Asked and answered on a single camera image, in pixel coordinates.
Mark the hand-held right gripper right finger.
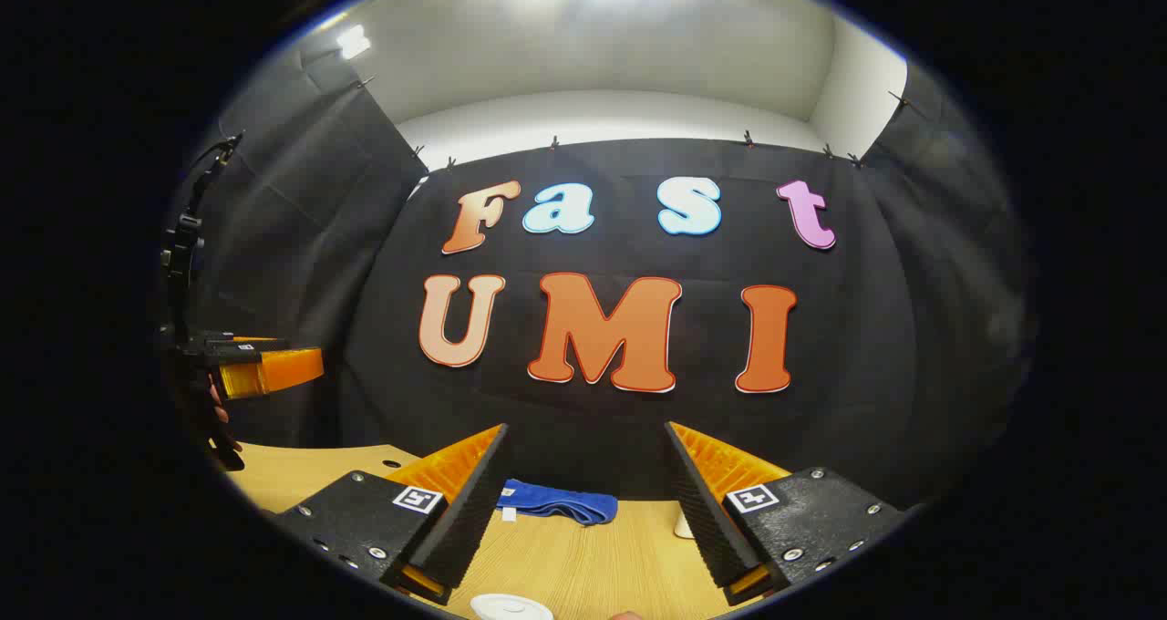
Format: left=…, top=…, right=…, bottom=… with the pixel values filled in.
left=663, top=420, right=913, bottom=605

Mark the blue folded towel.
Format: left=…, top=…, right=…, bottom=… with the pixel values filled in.
left=497, top=479, right=619, bottom=527

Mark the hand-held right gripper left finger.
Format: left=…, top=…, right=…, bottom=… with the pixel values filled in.
left=274, top=422, right=511, bottom=605

